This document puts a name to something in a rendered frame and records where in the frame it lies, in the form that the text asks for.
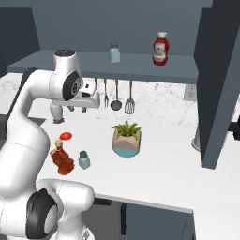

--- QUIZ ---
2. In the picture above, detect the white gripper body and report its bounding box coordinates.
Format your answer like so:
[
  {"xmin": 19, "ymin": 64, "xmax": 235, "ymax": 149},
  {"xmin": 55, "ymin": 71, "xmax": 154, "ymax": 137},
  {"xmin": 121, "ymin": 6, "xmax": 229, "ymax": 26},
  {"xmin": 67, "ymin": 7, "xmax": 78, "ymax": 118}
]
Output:
[{"xmin": 50, "ymin": 91, "xmax": 101, "ymax": 111}]

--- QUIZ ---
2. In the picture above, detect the grey shaker with dark cap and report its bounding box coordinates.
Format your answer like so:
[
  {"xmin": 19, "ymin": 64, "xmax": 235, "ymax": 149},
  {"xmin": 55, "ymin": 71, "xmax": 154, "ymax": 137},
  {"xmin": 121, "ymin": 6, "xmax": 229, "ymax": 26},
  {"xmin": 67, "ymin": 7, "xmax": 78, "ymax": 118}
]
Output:
[
  {"xmin": 77, "ymin": 150, "xmax": 92, "ymax": 171},
  {"xmin": 109, "ymin": 42, "xmax": 122, "ymax": 65}
]

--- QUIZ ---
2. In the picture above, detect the brown syrup bottle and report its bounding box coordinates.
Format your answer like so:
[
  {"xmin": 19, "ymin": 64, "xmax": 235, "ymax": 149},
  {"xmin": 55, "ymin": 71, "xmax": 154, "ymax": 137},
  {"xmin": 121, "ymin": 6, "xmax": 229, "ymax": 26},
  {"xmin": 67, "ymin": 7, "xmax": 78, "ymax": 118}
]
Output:
[{"xmin": 49, "ymin": 139, "xmax": 76, "ymax": 176}]

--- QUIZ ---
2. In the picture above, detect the dark blue-grey open cabinet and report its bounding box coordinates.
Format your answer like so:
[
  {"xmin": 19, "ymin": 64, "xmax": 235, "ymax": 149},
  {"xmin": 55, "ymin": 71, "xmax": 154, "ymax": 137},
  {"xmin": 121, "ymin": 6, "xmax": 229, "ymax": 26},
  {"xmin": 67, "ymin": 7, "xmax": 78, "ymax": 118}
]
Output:
[{"xmin": 6, "ymin": 0, "xmax": 214, "ymax": 85}]

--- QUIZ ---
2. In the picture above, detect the red ketchup bottle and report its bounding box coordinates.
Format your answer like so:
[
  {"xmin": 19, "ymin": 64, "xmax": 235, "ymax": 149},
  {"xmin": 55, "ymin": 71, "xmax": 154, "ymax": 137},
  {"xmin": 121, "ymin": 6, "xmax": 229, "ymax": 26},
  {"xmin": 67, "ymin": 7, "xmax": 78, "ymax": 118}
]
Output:
[{"xmin": 152, "ymin": 31, "xmax": 171, "ymax": 67}]

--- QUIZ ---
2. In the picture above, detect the dark blue-grey cabinet door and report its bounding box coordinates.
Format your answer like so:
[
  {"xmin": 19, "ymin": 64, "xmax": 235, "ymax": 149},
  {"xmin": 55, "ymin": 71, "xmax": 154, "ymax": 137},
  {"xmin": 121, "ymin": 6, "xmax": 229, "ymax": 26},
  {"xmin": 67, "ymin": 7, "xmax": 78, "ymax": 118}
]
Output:
[
  {"xmin": 192, "ymin": 0, "xmax": 240, "ymax": 171},
  {"xmin": 0, "ymin": 6, "xmax": 41, "ymax": 70}
]

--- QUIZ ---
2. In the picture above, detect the hanging metal fork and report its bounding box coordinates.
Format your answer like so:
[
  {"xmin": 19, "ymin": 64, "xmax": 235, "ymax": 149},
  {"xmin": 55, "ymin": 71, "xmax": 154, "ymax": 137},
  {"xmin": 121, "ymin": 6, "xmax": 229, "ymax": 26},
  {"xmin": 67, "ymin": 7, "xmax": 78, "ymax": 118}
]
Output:
[{"xmin": 103, "ymin": 79, "xmax": 110, "ymax": 109}]

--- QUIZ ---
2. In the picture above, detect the hanging dark ladle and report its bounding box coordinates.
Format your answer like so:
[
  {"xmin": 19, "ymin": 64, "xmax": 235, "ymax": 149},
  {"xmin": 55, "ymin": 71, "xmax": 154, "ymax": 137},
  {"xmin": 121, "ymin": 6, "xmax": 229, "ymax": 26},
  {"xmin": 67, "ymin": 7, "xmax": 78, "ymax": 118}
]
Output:
[{"xmin": 110, "ymin": 79, "xmax": 123, "ymax": 112}]

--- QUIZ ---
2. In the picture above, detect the red tomato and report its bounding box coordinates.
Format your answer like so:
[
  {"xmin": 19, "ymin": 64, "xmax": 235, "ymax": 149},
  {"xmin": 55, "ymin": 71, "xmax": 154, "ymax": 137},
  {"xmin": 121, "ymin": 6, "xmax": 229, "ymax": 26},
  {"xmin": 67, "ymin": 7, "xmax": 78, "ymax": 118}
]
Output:
[{"xmin": 58, "ymin": 131, "xmax": 74, "ymax": 141}]

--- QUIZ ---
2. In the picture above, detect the hanging slotted spatula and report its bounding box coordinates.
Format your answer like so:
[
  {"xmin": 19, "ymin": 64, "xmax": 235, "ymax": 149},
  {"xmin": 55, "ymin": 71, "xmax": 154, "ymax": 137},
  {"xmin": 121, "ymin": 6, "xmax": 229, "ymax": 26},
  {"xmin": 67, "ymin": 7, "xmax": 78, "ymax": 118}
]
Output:
[{"xmin": 124, "ymin": 80, "xmax": 137, "ymax": 115}]

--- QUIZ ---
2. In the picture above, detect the green plant in pot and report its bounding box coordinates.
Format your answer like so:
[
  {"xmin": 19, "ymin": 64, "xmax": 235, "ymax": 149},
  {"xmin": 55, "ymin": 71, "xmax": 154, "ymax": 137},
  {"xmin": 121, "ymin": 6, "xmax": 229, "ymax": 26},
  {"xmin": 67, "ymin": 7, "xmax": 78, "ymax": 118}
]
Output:
[{"xmin": 111, "ymin": 120, "xmax": 143, "ymax": 158}]

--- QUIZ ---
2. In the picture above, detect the grey drawer front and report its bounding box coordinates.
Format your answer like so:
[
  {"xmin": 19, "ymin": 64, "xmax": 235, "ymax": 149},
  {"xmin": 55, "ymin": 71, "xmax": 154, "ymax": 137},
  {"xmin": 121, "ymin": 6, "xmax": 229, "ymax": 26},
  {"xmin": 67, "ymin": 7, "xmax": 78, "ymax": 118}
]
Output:
[{"xmin": 82, "ymin": 198, "xmax": 122, "ymax": 240}]

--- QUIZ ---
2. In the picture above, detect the grey metal round pot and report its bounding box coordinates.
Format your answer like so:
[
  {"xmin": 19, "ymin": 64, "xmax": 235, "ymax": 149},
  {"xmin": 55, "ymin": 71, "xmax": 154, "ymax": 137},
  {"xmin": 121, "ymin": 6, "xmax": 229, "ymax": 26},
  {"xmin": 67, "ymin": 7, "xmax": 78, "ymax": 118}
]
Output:
[{"xmin": 190, "ymin": 126, "xmax": 204, "ymax": 152}]

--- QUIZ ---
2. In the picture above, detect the dark blue-grey lower cupboard door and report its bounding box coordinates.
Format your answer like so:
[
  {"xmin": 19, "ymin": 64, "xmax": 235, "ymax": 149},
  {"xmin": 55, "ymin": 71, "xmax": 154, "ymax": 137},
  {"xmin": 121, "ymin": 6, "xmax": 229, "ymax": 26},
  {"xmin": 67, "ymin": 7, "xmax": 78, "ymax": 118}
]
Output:
[{"xmin": 119, "ymin": 202, "xmax": 195, "ymax": 240}]

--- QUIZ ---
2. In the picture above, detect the black appliance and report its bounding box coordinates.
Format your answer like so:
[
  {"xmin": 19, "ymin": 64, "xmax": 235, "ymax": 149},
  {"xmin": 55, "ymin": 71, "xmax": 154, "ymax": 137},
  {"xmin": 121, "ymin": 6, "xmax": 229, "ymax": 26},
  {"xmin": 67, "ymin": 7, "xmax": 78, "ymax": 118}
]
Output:
[{"xmin": 229, "ymin": 114, "xmax": 240, "ymax": 141}]

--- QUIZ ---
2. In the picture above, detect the black drawer handle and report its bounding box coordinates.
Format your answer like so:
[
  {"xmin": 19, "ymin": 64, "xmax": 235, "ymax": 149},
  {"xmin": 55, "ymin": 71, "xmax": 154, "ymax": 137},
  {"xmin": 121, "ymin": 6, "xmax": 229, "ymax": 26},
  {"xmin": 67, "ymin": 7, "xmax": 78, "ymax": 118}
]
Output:
[{"xmin": 93, "ymin": 197, "xmax": 113, "ymax": 206}]

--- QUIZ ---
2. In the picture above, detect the grey wall outlet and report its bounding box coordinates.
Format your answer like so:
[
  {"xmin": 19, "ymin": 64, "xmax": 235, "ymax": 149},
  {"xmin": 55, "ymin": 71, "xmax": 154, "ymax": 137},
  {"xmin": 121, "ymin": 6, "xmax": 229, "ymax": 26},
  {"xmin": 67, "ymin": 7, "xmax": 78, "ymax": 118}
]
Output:
[{"xmin": 183, "ymin": 82, "xmax": 198, "ymax": 102}]

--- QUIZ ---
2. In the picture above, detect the black cupboard door handle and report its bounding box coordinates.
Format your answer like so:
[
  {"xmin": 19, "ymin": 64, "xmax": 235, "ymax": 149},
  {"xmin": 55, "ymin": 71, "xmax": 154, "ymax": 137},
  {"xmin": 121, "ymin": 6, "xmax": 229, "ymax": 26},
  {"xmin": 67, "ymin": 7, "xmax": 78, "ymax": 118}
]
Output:
[{"xmin": 119, "ymin": 202, "xmax": 128, "ymax": 236}]

